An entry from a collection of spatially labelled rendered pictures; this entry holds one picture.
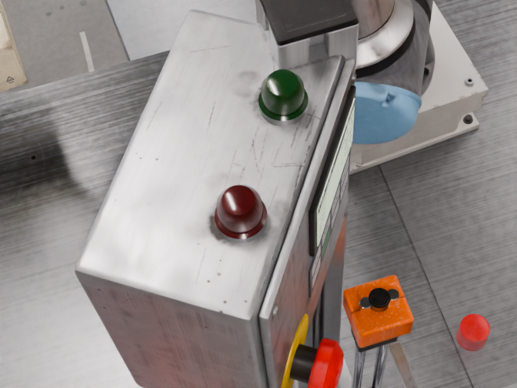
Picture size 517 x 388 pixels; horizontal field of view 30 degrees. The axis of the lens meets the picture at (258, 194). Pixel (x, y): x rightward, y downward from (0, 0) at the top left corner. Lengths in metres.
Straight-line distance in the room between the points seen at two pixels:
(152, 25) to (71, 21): 1.13
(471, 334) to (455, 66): 0.33
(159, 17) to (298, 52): 0.88
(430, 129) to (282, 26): 0.73
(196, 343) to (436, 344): 0.66
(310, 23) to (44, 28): 2.02
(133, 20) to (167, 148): 0.90
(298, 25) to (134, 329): 0.18
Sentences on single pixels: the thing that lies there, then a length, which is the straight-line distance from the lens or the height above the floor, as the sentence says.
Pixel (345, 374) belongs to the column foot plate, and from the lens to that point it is 1.12.
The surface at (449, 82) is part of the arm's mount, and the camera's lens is 1.20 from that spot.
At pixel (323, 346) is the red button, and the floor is 1.34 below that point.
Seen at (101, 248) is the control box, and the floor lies 1.48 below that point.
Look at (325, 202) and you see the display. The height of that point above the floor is 1.43.
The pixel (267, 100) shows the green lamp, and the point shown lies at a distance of 0.49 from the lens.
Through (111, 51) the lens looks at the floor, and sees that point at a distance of 2.42.
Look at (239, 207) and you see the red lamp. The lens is 0.45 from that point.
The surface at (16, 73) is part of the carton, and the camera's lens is 1.19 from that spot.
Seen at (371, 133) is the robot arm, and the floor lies 1.07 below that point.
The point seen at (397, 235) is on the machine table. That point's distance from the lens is 1.19.
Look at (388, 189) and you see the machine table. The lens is 1.22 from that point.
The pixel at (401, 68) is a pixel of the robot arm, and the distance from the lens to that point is 0.93.
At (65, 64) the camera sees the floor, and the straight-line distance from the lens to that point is 2.42.
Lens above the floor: 1.90
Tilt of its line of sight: 62 degrees down
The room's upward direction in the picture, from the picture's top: 6 degrees counter-clockwise
